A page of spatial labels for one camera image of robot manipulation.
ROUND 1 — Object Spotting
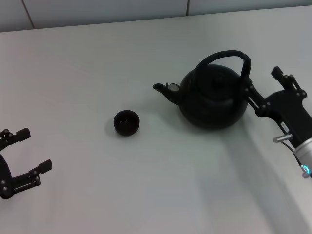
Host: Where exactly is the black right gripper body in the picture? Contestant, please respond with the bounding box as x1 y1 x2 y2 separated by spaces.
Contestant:
265 89 312 149

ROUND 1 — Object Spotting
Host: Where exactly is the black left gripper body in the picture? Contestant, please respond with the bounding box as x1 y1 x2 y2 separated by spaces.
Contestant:
0 153 16 201

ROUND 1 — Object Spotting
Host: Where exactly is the black round teapot with handle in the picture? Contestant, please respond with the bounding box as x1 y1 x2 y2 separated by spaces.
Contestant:
153 50 252 132

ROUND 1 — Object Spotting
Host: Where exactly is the small dark teacup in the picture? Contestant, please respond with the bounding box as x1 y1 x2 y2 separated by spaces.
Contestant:
113 110 141 137

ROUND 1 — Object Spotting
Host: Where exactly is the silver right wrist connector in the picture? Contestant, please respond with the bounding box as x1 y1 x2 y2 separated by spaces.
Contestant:
273 134 293 144

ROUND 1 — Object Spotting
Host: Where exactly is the thin right wrist cable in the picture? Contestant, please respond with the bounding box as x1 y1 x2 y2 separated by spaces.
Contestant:
282 140 309 179

